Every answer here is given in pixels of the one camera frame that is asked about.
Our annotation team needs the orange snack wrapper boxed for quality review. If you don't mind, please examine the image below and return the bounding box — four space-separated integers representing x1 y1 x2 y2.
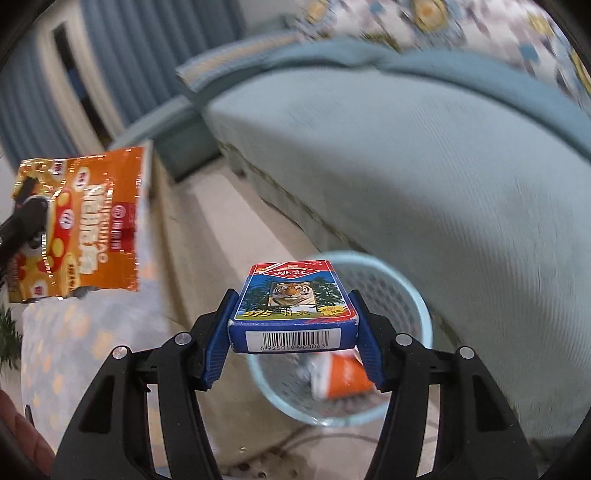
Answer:
8 147 144 303

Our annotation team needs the orange white paper cup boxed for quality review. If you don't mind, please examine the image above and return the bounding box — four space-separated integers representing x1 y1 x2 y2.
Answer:
308 349 375 401

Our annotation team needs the blue tiger card box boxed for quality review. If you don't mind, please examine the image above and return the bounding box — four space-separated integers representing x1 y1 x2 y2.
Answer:
228 259 359 354

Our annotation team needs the person's left hand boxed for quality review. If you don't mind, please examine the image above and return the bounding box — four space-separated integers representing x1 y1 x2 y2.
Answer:
0 391 55 476

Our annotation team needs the blue curtain left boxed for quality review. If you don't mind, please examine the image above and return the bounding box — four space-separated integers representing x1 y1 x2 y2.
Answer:
1 33 78 166

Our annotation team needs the blue curtain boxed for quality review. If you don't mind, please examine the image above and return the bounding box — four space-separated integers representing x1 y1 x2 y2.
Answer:
1 33 78 166
80 0 245 126

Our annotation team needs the patterned grey tablecloth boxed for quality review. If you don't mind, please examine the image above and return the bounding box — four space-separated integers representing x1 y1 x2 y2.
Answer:
21 142 181 448

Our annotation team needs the light blue plastic basket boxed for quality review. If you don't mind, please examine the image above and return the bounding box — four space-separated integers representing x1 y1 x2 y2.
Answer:
247 251 433 427

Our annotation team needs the blue curtain right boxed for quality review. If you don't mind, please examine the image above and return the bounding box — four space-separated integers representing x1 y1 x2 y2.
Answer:
80 0 245 126

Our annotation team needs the striped armrest cover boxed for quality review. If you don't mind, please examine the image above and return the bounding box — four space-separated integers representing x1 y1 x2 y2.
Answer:
176 30 301 93

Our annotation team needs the teal fabric sofa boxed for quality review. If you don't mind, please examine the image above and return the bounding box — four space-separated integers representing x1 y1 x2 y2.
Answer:
110 0 591 439

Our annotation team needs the blue pillow right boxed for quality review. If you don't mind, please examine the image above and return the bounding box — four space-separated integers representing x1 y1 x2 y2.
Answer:
263 37 590 159

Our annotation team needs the floral back cushion right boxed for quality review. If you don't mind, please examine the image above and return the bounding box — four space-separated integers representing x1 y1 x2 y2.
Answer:
295 0 590 112

